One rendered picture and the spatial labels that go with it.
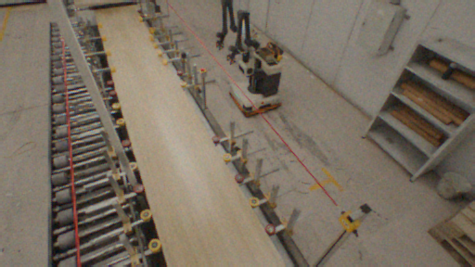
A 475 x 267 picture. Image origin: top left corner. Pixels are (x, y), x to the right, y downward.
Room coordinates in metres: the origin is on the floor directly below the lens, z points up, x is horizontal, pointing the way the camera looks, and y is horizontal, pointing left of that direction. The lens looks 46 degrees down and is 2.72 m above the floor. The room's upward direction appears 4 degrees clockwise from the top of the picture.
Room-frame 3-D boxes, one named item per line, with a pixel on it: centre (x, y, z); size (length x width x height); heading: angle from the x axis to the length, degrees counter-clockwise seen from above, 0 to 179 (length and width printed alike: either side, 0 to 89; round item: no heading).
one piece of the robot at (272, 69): (3.46, -0.32, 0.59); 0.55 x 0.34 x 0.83; 29
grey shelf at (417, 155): (2.47, -2.28, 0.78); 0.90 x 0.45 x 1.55; 30
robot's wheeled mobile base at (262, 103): (3.41, -0.23, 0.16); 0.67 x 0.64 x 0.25; 119
